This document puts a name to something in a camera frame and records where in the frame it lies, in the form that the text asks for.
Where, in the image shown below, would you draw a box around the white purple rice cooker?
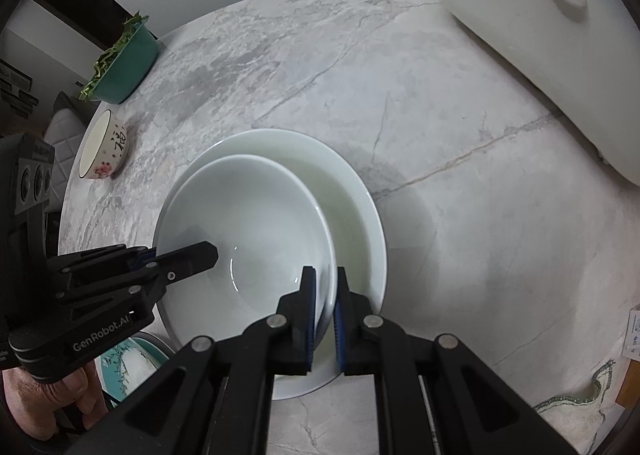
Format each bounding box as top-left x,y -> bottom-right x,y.
440,0 -> 639,183

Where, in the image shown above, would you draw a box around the light grey quilted chair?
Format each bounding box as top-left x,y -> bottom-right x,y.
44,108 -> 87,212

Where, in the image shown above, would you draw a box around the blue white small carton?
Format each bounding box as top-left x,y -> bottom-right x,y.
622,305 -> 640,362

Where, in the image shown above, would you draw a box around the wall picture frames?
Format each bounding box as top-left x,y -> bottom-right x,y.
0,60 -> 39,119

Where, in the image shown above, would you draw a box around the wooden board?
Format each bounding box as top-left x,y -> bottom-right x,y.
616,361 -> 640,409

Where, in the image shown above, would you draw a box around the large white bowl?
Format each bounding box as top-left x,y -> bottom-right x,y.
153,129 -> 387,400

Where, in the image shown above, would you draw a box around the cream bowl red flowers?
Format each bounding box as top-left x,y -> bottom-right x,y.
78,110 -> 129,179

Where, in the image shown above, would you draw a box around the grey rimmed white plate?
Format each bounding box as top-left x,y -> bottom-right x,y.
131,331 -> 175,363

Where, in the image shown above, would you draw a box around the small white bowl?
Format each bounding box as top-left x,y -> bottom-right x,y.
154,154 -> 337,345

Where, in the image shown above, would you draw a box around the person's left hand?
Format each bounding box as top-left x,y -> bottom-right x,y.
2,361 -> 107,441

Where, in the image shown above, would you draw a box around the green leafy vegetables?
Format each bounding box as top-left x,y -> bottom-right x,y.
79,12 -> 149,101

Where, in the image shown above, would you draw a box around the white dish cloth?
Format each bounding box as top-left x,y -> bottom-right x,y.
534,360 -> 624,454

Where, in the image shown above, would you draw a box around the teal basin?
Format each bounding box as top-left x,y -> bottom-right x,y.
90,22 -> 160,104

